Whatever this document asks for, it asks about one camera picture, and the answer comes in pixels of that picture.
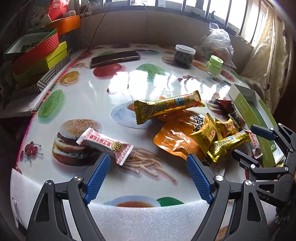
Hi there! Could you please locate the dark red black packet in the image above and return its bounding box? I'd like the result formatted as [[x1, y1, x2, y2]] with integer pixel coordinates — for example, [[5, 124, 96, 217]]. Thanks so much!
[[228, 110, 245, 128]]

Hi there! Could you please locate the gold snack bar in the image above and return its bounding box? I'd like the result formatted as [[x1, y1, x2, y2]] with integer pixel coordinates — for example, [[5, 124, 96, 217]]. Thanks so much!
[[207, 131, 251, 163]]

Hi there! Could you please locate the small yellow snack packet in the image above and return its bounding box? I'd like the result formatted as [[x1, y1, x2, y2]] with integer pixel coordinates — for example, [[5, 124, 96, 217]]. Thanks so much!
[[215, 119, 238, 140]]

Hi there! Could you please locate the red black triangular packet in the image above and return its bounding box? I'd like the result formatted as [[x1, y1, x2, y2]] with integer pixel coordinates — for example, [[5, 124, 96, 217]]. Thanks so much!
[[206, 99, 235, 116]]

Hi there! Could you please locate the orange snack pouch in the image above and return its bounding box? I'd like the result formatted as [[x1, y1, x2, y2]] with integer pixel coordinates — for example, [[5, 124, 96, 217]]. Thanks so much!
[[153, 110, 206, 161]]

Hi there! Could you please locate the red white candy bar wrapper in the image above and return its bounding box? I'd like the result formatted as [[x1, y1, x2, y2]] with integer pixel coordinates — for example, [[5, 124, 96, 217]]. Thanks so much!
[[76, 127, 133, 166]]

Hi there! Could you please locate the long yellow snack bar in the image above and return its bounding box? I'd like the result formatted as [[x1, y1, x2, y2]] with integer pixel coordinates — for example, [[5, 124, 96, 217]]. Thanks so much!
[[133, 90, 205, 125]]

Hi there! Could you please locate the yellow peanut candy packet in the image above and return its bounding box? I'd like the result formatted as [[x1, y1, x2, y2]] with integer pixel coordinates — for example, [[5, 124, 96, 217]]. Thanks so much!
[[190, 113, 217, 155]]

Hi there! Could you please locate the green white cardboard box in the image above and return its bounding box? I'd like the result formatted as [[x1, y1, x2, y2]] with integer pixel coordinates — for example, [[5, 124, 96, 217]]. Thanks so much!
[[228, 84, 284, 167]]

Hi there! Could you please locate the black binder clip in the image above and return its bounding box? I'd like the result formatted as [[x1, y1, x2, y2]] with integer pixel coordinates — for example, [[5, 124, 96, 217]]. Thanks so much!
[[11, 197, 27, 236]]

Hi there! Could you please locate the white foam sheet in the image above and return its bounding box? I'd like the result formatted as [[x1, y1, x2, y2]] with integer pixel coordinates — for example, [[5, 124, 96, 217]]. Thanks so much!
[[10, 169, 209, 240]]

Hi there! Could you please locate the patterned beige curtain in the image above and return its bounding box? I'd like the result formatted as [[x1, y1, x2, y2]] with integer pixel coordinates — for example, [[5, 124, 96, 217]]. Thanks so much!
[[241, 8, 294, 113]]

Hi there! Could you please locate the green cream jar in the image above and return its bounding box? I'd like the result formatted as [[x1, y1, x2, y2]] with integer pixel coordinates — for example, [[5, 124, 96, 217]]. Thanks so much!
[[206, 55, 224, 76]]

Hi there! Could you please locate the clear plastic bag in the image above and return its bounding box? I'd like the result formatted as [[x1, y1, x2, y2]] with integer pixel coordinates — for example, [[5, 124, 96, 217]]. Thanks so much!
[[194, 23, 236, 69]]

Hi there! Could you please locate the clear jar white lid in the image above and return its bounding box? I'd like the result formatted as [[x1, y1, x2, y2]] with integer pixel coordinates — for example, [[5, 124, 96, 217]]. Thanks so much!
[[174, 44, 196, 67]]

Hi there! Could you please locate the black white striped box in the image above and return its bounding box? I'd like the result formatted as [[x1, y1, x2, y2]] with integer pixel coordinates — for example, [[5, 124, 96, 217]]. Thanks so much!
[[26, 54, 70, 95]]

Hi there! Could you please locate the yellow green box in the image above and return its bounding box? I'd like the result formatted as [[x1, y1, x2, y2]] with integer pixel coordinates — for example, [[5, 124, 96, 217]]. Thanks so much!
[[13, 41, 68, 89]]

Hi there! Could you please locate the black smartphone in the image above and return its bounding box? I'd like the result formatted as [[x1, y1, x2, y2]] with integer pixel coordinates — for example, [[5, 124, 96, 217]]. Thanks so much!
[[90, 51, 141, 68]]

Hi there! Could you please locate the red gift box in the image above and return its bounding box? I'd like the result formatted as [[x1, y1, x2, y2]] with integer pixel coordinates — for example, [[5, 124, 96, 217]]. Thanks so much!
[[3, 28, 60, 75]]

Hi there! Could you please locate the red snack bag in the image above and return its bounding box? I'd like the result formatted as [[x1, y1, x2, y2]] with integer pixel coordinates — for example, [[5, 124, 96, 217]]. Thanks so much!
[[48, 0, 70, 21]]

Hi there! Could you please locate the black cable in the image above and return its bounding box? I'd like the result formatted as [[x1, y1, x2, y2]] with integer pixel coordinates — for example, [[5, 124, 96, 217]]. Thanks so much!
[[87, 9, 110, 50]]

